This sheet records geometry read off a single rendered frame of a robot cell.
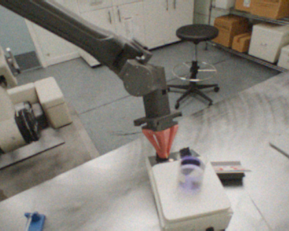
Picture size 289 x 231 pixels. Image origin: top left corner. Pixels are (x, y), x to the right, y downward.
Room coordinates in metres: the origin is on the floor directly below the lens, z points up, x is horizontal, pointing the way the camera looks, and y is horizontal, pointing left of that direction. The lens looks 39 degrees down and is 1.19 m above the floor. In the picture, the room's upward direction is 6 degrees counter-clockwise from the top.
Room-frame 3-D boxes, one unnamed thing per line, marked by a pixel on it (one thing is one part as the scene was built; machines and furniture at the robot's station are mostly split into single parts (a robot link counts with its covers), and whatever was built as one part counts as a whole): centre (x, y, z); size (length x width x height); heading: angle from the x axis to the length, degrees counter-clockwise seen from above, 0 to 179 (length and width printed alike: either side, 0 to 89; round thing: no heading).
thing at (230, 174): (0.31, -0.18, 0.77); 0.09 x 0.06 x 0.04; 84
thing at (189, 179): (0.24, -0.08, 0.87); 0.06 x 0.05 x 0.08; 152
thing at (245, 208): (0.21, -0.20, 0.76); 0.06 x 0.06 x 0.02
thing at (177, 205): (0.23, -0.07, 0.83); 0.12 x 0.12 x 0.01; 6
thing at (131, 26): (2.85, 0.04, 0.40); 0.24 x 0.01 x 0.30; 117
